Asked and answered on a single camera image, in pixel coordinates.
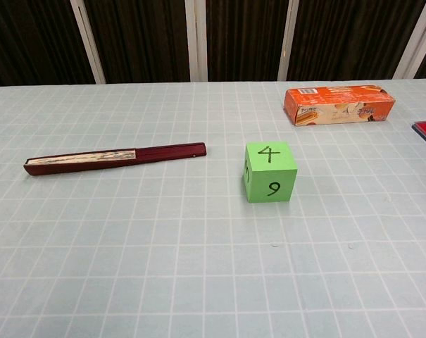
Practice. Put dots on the green numbered cube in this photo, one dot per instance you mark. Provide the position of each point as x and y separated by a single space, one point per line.
270 183

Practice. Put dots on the light grey gridded table mat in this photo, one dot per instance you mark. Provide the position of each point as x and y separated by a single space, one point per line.
163 264

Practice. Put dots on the orange snack box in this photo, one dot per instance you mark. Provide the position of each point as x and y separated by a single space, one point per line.
339 102

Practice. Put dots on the white partition frame post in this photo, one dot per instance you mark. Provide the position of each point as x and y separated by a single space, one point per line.
421 42
288 42
87 42
195 42

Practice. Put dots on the folded dark red hand fan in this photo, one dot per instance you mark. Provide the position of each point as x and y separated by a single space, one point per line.
163 153

